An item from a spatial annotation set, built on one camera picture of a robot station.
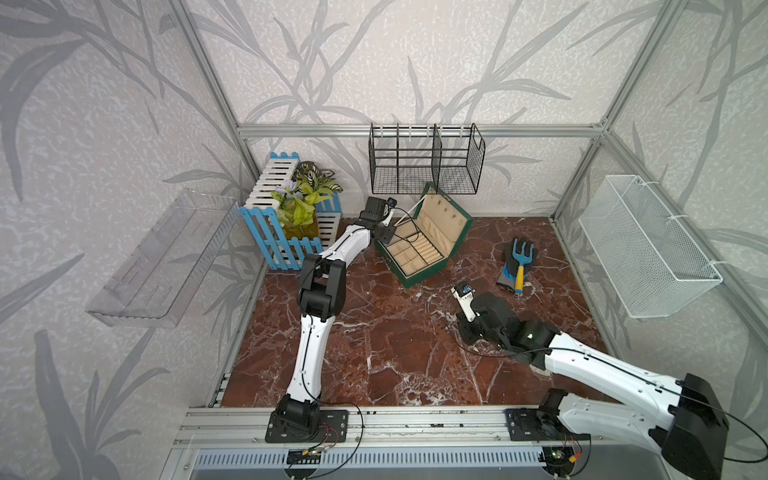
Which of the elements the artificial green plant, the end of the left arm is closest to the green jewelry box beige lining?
the end of the left arm

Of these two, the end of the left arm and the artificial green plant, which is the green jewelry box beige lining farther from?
the artificial green plant

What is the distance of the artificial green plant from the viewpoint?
906 millimetres

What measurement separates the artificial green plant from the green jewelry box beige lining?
27 cm

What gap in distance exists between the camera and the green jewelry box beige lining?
99 centimetres
